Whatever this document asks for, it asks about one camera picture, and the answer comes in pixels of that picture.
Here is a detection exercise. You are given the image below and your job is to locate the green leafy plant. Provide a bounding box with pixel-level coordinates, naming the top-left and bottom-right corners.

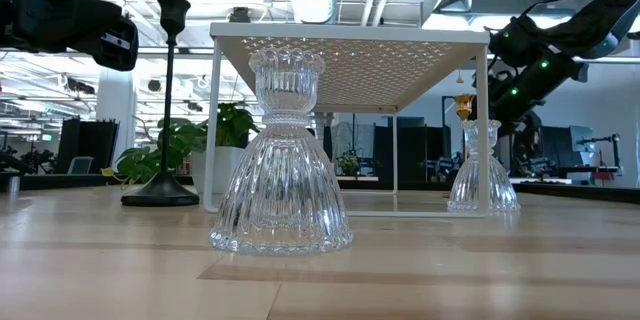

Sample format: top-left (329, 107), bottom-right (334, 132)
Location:
top-left (102, 101), bottom-right (261, 186)

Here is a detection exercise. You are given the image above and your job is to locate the gold brass candlestick holder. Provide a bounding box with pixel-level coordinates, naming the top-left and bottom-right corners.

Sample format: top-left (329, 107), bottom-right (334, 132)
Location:
top-left (453, 93), bottom-right (475, 122)

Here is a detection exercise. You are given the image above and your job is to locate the black room partition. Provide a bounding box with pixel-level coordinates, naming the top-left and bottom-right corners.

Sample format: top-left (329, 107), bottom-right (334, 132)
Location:
top-left (55, 118), bottom-right (120, 175)

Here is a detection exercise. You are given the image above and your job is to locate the white plant pot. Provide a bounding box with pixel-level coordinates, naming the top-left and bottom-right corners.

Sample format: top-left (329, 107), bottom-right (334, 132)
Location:
top-left (189, 146), bottom-right (246, 195)

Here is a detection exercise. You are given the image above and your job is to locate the clear ribbed glass candle holder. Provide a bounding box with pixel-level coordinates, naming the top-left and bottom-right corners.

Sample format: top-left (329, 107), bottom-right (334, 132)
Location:
top-left (208, 47), bottom-right (354, 255)
top-left (446, 119), bottom-right (521, 213)

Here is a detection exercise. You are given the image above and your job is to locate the black aluminium table frame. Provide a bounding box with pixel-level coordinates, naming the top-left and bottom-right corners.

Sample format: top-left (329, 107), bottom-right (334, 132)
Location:
top-left (0, 172), bottom-right (640, 205)

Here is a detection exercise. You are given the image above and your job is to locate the white perforated metal shelf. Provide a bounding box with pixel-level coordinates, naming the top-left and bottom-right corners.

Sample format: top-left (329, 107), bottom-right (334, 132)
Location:
top-left (202, 22), bottom-right (492, 219)

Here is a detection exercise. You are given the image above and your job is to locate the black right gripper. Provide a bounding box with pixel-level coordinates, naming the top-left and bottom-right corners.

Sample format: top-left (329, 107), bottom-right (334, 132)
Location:
top-left (487, 49), bottom-right (589, 122)

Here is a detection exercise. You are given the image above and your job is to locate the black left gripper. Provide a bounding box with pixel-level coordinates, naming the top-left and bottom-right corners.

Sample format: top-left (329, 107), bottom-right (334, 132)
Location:
top-left (0, 0), bottom-right (140, 72)

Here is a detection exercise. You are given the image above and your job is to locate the tall black candlestick holder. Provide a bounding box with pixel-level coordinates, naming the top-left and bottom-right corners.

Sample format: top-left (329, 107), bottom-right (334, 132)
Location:
top-left (120, 0), bottom-right (200, 208)

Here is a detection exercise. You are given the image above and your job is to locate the white round pillar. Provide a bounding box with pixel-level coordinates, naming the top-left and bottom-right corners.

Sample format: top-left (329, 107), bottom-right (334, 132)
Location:
top-left (96, 67), bottom-right (137, 161)

